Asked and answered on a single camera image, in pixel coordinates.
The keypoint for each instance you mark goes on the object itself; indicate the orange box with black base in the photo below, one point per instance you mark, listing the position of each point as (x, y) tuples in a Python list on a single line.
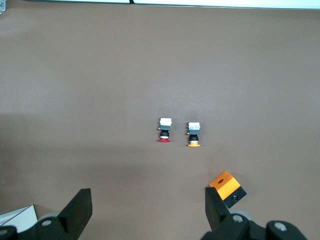
[(225, 185)]

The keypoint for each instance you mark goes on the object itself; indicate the grey metal bracket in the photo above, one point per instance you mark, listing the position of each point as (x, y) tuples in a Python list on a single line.
[(2, 9)]

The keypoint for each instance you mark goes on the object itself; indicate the yellow push button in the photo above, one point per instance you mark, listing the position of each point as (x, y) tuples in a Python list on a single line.
[(193, 130)]

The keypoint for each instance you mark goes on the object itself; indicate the white drawer cabinet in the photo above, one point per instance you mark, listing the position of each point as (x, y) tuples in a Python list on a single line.
[(17, 217)]

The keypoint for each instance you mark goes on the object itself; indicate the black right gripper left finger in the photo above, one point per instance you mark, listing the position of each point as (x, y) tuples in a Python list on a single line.
[(77, 207)]

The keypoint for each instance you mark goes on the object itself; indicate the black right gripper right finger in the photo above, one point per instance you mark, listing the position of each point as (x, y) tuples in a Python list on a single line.
[(215, 210)]

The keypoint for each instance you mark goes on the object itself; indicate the red push button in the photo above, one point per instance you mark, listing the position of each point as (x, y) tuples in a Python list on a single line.
[(165, 127)]

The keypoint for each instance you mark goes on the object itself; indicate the brown table mat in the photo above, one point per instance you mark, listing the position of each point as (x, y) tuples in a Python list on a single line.
[(100, 87)]

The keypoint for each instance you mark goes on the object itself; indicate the white table edge rail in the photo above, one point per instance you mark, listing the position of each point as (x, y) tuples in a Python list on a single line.
[(200, 2)]

